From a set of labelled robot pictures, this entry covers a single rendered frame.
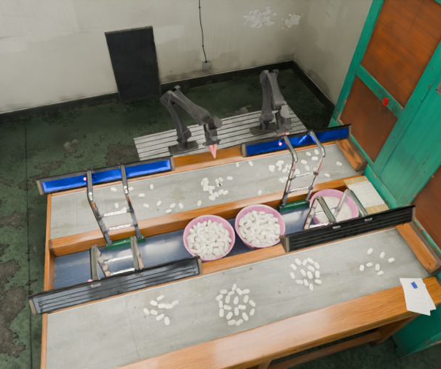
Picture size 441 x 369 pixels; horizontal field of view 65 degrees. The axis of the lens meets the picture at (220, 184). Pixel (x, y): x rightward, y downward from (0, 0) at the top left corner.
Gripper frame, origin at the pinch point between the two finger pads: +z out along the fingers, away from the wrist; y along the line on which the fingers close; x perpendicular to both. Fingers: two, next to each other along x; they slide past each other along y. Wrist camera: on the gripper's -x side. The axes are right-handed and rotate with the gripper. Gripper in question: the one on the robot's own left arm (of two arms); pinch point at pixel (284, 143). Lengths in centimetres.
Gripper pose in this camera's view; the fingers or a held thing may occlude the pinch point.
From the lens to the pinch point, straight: 216.0
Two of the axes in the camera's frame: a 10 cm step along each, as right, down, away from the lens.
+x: -2.0, 0.1, 9.8
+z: 1.9, 9.8, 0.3
